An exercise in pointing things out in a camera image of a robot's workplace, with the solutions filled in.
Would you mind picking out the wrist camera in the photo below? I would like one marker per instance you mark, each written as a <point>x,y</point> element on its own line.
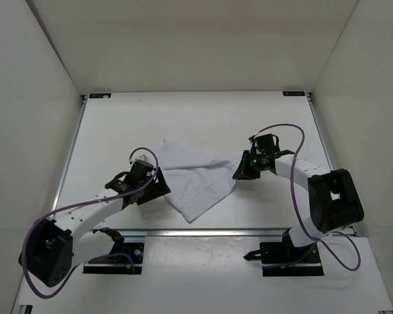
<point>141,158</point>
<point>264,144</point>

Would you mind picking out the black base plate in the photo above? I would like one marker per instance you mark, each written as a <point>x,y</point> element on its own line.
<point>125,260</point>
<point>281,260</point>

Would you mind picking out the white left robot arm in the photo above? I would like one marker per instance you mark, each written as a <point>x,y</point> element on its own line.
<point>56,244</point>

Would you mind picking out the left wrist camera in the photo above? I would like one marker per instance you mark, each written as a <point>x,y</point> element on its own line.
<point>141,158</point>

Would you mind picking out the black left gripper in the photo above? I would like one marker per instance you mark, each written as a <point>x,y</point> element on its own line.
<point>160,188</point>

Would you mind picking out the blue label corner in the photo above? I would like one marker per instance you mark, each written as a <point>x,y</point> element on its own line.
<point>293,94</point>
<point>99,96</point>

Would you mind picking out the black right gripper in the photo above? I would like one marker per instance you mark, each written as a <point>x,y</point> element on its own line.
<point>243,172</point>

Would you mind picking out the blue label right corner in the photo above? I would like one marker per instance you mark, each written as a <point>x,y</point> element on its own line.
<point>293,94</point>

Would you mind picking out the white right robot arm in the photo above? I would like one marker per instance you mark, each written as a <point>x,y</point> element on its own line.
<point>298,171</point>

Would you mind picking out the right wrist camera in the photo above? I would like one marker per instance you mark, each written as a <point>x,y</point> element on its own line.
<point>264,144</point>

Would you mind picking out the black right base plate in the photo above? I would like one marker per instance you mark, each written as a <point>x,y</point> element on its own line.
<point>281,260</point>

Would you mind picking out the blue label left corner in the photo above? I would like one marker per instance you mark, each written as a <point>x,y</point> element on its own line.
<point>99,96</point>

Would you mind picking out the white skirt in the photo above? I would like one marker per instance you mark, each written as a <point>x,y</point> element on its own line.
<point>197,180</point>

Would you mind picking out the front aluminium rail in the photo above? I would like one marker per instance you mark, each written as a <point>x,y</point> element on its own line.
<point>222,232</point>

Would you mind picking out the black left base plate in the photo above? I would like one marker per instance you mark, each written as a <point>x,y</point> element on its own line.
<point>125,260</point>

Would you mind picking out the aluminium table edge rail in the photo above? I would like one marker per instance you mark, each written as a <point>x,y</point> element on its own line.
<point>327,157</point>

